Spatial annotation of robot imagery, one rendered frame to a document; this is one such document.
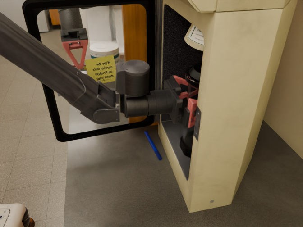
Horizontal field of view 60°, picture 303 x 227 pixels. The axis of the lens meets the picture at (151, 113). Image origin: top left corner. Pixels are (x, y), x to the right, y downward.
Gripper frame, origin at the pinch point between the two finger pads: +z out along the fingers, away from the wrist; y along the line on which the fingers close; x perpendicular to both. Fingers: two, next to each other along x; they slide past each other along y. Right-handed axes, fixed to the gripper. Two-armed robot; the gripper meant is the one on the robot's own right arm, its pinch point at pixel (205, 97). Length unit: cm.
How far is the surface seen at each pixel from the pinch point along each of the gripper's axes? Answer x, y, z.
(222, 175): 12.0, -14.0, 0.2
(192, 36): -15.5, -0.9, -5.6
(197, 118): -3.3, -12.3, -7.2
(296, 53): -3.4, 15.2, 36.0
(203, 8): -23.7, -13.7, -9.8
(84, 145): 25.0, 17.2, -30.7
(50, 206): 121, 71, -62
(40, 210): 121, 70, -68
